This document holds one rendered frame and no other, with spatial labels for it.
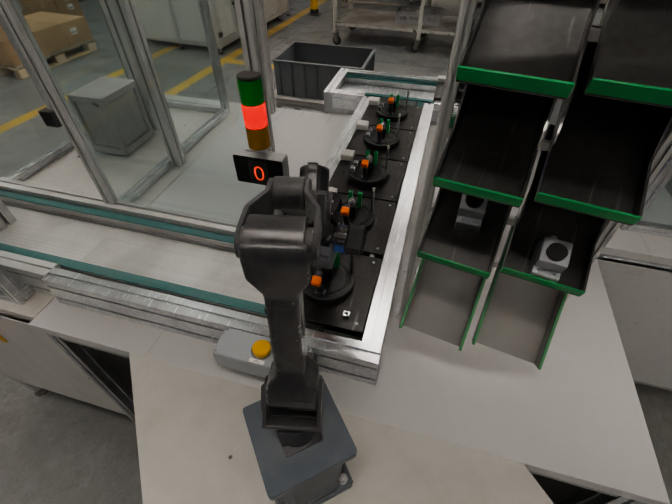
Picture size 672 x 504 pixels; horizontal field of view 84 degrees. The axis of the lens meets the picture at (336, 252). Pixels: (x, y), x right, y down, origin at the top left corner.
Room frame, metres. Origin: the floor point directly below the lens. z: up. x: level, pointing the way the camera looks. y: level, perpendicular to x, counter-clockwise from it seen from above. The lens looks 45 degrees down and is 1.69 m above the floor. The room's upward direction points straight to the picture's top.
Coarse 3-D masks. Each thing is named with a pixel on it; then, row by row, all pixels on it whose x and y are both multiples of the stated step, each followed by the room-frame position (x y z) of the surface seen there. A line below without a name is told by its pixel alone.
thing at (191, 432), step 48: (144, 384) 0.39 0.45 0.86; (192, 384) 0.39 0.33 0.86; (240, 384) 0.39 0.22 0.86; (144, 432) 0.29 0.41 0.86; (192, 432) 0.29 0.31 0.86; (240, 432) 0.29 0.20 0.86; (384, 432) 0.29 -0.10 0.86; (144, 480) 0.20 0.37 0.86; (192, 480) 0.20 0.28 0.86; (240, 480) 0.20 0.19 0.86; (384, 480) 0.20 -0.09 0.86; (432, 480) 0.20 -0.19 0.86; (480, 480) 0.20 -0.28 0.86; (528, 480) 0.20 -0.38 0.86
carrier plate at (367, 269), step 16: (368, 256) 0.70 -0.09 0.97; (368, 272) 0.64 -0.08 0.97; (368, 288) 0.59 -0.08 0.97; (304, 304) 0.54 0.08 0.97; (336, 304) 0.54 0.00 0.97; (352, 304) 0.54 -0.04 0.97; (368, 304) 0.54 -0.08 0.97; (320, 320) 0.49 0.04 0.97; (336, 320) 0.49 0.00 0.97; (352, 320) 0.49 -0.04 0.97
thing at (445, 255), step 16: (448, 192) 0.60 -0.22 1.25; (448, 208) 0.57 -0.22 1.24; (496, 208) 0.56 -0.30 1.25; (432, 224) 0.54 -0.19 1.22; (448, 224) 0.54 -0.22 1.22; (496, 224) 0.53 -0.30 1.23; (432, 240) 0.51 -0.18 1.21; (448, 240) 0.51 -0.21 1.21; (464, 240) 0.50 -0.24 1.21; (480, 240) 0.50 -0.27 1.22; (496, 240) 0.50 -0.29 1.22; (432, 256) 0.47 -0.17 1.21; (448, 256) 0.48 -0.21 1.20; (464, 256) 0.48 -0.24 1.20; (480, 256) 0.47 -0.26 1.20; (480, 272) 0.43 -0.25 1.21
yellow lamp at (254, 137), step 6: (246, 132) 0.76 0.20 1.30; (252, 132) 0.75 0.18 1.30; (258, 132) 0.75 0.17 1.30; (264, 132) 0.76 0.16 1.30; (252, 138) 0.75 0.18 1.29; (258, 138) 0.75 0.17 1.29; (264, 138) 0.75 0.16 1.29; (252, 144) 0.75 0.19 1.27; (258, 144) 0.75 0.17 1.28; (264, 144) 0.75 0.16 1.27; (270, 144) 0.77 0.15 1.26; (258, 150) 0.75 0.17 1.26
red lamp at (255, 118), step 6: (264, 102) 0.77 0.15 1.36; (246, 108) 0.75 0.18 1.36; (252, 108) 0.75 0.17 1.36; (258, 108) 0.75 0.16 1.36; (264, 108) 0.77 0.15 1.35; (246, 114) 0.75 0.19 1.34; (252, 114) 0.75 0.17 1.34; (258, 114) 0.75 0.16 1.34; (264, 114) 0.76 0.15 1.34; (246, 120) 0.75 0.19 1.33; (252, 120) 0.75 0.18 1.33; (258, 120) 0.75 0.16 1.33; (264, 120) 0.76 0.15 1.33; (246, 126) 0.76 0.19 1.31; (252, 126) 0.75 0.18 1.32; (258, 126) 0.75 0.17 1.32; (264, 126) 0.76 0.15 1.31
